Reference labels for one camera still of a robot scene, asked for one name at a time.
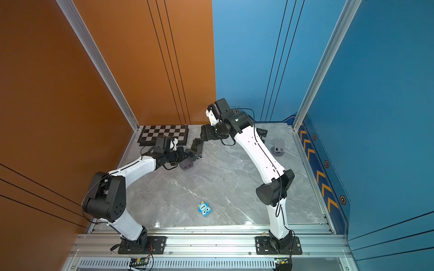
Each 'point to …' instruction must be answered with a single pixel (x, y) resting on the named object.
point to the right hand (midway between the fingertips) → (207, 134)
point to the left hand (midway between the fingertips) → (190, 152)
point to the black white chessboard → (149, 133)
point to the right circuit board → (281, 260)
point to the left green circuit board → (139, 262)
